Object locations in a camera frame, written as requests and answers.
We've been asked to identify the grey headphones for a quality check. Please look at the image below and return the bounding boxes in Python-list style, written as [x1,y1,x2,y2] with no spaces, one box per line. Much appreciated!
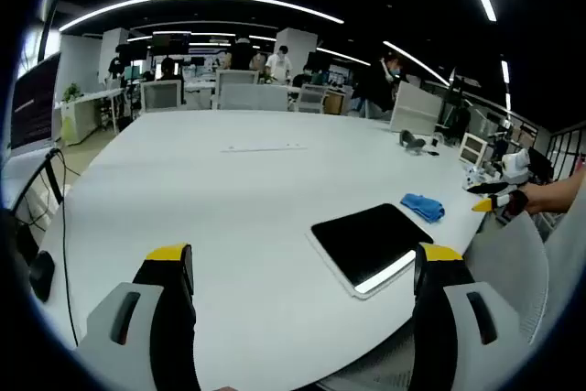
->
[398,129,428,155]

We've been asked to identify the blue cleaning cloth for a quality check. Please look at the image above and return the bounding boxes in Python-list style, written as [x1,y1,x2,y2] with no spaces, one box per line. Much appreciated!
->
[400,192,446,223]

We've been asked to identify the person's grey shirt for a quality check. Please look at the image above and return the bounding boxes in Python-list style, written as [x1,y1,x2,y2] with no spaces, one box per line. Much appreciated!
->
[533,189,586,355]

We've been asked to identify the black cable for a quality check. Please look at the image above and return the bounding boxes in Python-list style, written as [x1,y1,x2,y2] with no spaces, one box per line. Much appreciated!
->
[49,147,80,347]

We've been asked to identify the computer monitor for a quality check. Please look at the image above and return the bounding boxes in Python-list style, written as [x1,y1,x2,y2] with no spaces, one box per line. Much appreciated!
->
[7,54,63,153]

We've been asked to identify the black chair frame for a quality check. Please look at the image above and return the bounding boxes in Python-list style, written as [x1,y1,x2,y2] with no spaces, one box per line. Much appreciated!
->
[0,151,65,264]

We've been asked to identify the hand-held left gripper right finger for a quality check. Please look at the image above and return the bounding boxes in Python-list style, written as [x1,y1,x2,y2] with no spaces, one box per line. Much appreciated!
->
[411,243,527,391]

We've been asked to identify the grey mesh office chair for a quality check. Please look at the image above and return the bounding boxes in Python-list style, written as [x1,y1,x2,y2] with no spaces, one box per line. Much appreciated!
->
[320,214,550,391]

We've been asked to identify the white desk partition panel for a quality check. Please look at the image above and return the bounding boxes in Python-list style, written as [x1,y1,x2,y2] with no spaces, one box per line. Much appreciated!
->
[389,82,443,136]

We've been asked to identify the wall screen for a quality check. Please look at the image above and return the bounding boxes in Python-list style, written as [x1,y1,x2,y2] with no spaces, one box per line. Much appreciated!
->
[150,31,192,57]

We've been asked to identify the black tablet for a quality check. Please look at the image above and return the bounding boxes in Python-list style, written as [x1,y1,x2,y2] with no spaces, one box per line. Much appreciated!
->
[305,202,435,301]

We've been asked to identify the green potted plant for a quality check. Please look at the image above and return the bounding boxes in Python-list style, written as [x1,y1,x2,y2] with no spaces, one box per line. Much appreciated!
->
[60,82,84,104]

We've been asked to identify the black rounded object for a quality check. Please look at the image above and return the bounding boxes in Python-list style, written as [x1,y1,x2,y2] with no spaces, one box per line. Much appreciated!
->
[28,251,57,303]

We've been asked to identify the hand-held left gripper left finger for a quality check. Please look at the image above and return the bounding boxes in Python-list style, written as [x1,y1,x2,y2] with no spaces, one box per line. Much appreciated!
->
[75,243,202,391]

